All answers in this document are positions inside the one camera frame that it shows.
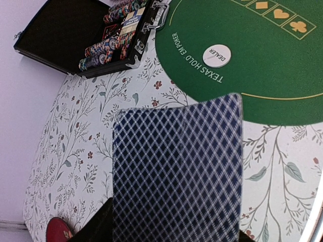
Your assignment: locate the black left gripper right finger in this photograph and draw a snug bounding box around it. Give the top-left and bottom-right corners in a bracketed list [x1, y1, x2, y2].
[238, 230, 254, 242]

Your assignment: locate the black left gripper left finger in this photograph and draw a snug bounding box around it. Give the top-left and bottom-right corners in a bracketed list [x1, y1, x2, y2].
[68, 198, 113, 242]

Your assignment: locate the blue grey cloth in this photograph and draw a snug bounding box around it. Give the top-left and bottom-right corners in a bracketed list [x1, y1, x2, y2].
[113, 93, 243, 241]

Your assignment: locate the white dealer button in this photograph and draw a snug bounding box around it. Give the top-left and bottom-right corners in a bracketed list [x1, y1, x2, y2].
[202, 44, 232, 68]

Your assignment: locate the red floral plate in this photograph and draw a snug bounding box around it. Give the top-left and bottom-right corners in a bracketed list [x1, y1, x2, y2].
[45, 217, 74, 242]

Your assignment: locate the poker chip row far left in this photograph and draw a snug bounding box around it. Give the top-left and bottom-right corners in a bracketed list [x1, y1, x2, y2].
[79, 50, 114, 71]

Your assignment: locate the poker chip row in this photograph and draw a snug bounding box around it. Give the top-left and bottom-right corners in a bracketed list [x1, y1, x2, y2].
[84, 35, 132, 58]
[103, 1, 144, 24]
[79, 50, 114, 71]

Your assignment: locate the green round poker mat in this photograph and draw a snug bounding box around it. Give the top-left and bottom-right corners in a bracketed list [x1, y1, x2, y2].
[155, 1, 322, 126]

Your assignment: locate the black poker chip case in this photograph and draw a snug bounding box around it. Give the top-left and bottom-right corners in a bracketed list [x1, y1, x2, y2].
[14, 0, 169, 78]

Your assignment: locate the triangular all in card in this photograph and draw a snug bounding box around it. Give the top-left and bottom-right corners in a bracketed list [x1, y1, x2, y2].
[102, 24, 119, 39]

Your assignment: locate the playing card deck box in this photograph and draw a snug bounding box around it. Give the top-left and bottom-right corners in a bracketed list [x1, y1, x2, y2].
[119, 7, 145, 38]

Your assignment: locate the front aluminium rail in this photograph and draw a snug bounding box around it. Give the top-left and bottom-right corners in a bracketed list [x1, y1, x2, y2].
[299, 176, 323, 242]

